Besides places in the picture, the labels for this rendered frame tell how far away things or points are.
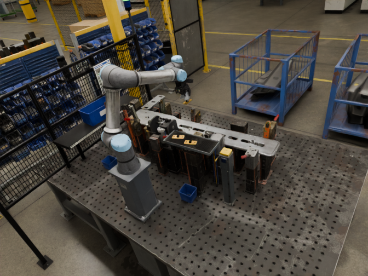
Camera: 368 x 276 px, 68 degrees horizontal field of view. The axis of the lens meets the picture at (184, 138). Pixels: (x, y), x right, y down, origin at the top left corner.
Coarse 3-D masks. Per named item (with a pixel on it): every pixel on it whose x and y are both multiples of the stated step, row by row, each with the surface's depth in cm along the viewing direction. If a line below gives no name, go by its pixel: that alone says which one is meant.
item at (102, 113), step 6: (102, 96) 263; (96, 102) 259; (102, 102) 264; (84, 108) 251; (90, 108) 256; (96, 108) 261; (102, 108) 247; (84, 114) 242; (90, 114) 239; (96, 114) 244; (102, 114) 249; (84, 120) 250; (90, 120) 241; (96, 120) 245
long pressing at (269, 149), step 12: (144, 120) 246; (180, 120) 236; (192, 132) 219; (204, 132) 217; (216, 132) 214; (228, 132) 212; (228, 144) 199; (240, 144) 198; (252, 144) 196; (264, 144) 194; (276, 144) 192
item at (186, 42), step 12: (168, 0) 429; (180, 0) 455; (192, 0) 480; (168, 12) 436; (180, 12) 463; (192, 12) 489; (168, 24) 449; (180, 24) 471; (192, 24) 498; (180, 36) 480; (192, 36) 508; (204, 36) 532; (180, 48) 488; (192, 48) 518; (204, 48) 542; (192, 60) 528; (204, 60) 558; (192, 72) 535; (204, 72) 570
